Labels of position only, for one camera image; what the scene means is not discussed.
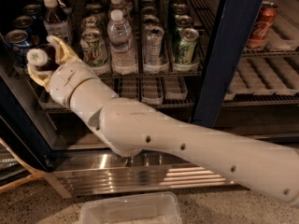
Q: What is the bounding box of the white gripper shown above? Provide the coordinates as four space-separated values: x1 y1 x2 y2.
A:
27 35 97 108

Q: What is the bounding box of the brown tea bottle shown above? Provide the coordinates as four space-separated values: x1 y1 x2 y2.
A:
27 44 59 72
43 0 73 45

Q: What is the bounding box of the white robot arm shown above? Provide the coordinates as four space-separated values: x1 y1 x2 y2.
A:
26 35 299 207

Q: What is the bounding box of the front clear water bottle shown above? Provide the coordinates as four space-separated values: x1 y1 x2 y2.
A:
107 9 138 75

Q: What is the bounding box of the clear water bottle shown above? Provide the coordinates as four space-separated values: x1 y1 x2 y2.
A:
108 0 130 21
107 9 138 75

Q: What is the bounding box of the stainless steel fridge base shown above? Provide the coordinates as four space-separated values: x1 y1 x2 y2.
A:
45 150 232 198

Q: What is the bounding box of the blue pepsi can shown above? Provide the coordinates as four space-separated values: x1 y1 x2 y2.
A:
5 29 33 68
12 15 41 46

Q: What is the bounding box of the front white arizona can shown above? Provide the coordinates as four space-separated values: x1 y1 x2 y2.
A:
80 28 109 75

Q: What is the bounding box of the white arizona can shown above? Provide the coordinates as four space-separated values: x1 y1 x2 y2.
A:
81 16 101 32
80 28 109 75

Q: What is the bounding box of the front blue pepsi can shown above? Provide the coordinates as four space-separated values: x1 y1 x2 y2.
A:
5 29 33 68

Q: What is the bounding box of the front silver slim can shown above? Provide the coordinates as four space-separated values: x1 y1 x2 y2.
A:
145 26 164 65

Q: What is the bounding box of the front green can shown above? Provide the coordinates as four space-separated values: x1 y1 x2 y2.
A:
174 28 199 64

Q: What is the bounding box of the green can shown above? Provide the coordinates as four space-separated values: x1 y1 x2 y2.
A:
173 15 193 37
174 28 199 64

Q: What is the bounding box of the clear plastic bin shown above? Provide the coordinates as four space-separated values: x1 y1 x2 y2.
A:
79 191 182 224

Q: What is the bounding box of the red coca-cola can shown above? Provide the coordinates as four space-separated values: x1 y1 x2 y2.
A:
246 1 278 49

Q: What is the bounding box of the top wire shelf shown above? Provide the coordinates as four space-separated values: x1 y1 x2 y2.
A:
12 0 299 81

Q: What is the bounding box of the wire shelf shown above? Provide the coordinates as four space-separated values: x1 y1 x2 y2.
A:
36 75 299 115
12 0 299 81

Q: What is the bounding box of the blue fridge door frame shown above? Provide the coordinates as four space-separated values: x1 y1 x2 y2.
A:
191 0 263 128

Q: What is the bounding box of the lower wire shelf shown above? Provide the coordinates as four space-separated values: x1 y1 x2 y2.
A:
36 75 299 115

